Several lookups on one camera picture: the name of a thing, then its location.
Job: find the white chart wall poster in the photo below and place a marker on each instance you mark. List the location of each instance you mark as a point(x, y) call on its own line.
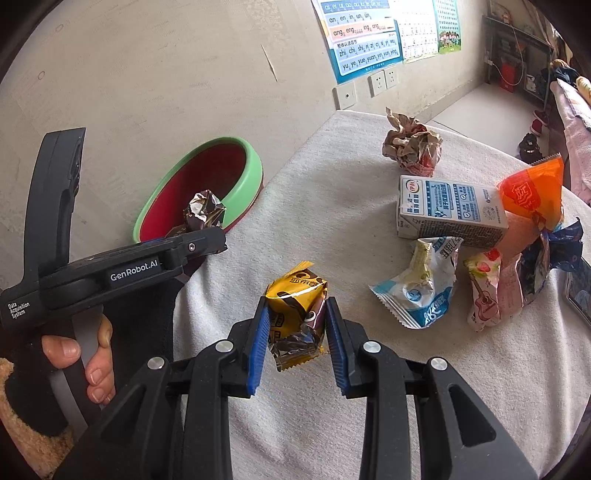
point(415, 32)

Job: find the pale pink wrapper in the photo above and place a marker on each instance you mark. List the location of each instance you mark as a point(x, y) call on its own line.
point(510, 286)

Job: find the smartphone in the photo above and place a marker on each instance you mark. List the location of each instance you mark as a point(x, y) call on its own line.
point(579, 295)

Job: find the newspaper ball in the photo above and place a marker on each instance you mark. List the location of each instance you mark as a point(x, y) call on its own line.
point(411, 143)

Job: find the green and red bowl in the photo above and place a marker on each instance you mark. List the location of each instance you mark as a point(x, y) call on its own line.
point(203, 168)

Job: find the white and blue snack wrapper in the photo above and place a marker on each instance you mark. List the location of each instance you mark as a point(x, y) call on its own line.
point(415, 295)

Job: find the person's left hand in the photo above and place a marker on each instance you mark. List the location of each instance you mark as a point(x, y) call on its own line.
point(101, 364)

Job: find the bed with pink sheet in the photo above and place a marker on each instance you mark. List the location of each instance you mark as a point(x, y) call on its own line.
point(575, 115)

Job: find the white single-hole wall plate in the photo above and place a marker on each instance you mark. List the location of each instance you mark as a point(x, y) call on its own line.
point(345, 95)

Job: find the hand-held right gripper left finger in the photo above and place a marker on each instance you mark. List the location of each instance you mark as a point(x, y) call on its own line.
point(258, 350)

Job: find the orange plastic wrapper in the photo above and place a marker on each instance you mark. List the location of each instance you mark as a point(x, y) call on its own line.
point(531, 194)

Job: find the dark metal shelf unit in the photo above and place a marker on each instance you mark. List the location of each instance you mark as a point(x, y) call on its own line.
point(531, 34)

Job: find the blue letter wall poster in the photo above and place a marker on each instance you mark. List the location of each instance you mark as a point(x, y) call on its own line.
point(360, 41)

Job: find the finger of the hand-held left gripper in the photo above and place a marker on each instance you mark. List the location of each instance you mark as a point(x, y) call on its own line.
point(53, 198)
point(198, 247)

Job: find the yellow snack wrapper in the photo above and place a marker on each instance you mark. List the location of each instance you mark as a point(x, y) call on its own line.
point(295, 295)

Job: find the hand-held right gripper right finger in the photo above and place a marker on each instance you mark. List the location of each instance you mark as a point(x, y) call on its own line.
point(336, 350)

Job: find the person's left forearm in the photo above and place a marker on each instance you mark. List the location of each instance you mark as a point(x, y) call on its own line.
point(27, 401)

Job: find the white wall socket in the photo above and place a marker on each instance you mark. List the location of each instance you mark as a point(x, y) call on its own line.
point(391, 79)
point(377, 84)

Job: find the red shoe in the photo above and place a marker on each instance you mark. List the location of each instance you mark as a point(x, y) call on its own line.
point(544, 115)
point(538, 127)

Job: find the brown foil wrapper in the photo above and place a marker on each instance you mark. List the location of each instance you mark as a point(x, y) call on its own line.
point(205, 210)

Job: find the white and blue milk carton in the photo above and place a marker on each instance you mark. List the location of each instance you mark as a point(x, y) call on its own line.
point(448, 207)

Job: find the strawberry print pink wrapper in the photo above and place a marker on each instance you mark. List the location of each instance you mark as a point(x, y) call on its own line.
point(482, 295)

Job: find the dark clothes pile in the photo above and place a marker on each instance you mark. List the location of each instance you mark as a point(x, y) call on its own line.
point(561, 73)

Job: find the green chart wall poster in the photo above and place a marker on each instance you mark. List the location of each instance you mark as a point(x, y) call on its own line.
point(450, 27)

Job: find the yellow quilt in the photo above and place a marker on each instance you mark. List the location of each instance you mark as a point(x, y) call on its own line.
point(584, 87)

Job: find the dark blue foil wrapper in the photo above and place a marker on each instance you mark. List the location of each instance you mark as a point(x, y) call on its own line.
point(554, 249)

